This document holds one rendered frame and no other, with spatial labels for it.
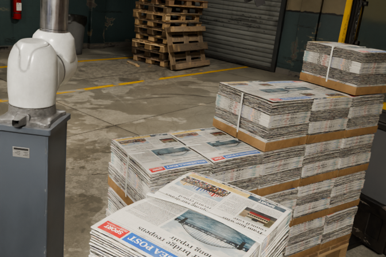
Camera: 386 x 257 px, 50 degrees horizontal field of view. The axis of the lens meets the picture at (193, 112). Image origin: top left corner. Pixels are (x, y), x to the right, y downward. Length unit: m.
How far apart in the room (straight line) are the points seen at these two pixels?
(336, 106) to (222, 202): 1.32
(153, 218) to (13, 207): 0.83
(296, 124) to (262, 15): 7.34
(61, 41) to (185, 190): 0.84
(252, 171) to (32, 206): 0.93
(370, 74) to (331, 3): 6.38
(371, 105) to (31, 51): 1.74
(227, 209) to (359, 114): 1.52
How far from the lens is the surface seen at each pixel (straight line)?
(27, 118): 1.49
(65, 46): 1.64
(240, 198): 1.02
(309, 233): 2.46
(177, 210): 0.94
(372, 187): 3.14
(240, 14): 9.52
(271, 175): 2.01
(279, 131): 1.93
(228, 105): 2.05
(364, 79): 2.33
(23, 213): 1.64
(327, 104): 2.14
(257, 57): 9.30
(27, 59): 1.46
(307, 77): 2.48
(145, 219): 0.89
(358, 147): 2.49
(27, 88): 1.47
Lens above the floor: 1.49
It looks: 16 degrees down
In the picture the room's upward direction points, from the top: 7 degrees clockwise
